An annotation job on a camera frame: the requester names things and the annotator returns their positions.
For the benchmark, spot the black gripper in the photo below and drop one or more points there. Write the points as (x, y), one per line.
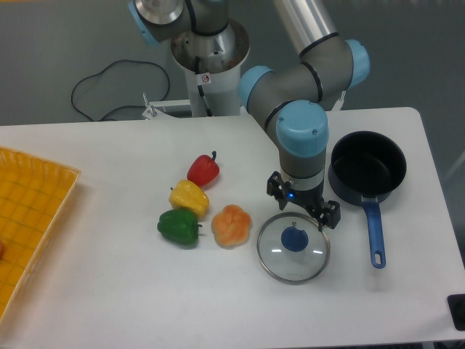
(326, 213)

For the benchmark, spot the orange flower-shaped bread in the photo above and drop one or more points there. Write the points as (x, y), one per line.
(231, 227)

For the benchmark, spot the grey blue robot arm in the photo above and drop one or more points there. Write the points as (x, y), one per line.
(285, 105)

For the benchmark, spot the glass pot lid blue knob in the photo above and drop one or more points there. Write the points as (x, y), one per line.
(292, 248)

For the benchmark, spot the dark blue saucepan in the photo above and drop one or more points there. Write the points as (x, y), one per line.
(365, 168)

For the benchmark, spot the red bell pepper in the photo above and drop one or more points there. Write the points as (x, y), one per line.
(204, 170)

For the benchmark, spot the yellow bell pepper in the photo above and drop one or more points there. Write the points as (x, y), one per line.
(186, 194)

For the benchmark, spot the green bell pepper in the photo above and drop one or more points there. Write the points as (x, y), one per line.
(180, 227)

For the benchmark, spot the black device at table edge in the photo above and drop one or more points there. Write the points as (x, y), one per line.
(456, 304)

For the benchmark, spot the yellow plastic basket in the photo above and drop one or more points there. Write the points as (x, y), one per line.
(33, 193)

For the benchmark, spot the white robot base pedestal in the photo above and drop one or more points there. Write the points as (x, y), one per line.
(212, 68)

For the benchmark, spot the white mounting bracket with bolts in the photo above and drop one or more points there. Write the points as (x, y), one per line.
(166, 109)

